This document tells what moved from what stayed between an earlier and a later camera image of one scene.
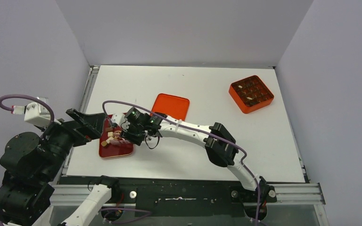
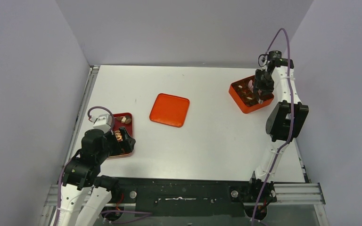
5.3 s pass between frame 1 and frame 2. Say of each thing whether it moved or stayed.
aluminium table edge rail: stayed
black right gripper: moved
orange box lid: stayed
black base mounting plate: stayed
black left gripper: moved
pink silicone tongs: moved
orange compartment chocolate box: stayed
